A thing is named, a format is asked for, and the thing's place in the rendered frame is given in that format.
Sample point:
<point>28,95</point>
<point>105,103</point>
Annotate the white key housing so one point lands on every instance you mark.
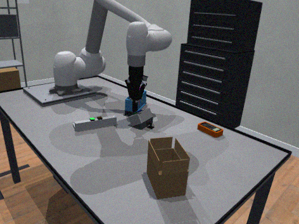
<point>141,119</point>

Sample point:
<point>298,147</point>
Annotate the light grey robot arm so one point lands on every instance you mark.
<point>68,68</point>

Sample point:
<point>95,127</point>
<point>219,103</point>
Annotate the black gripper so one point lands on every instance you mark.
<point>133,84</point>

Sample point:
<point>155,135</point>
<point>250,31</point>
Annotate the brown cardboard box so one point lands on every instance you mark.
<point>171,163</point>

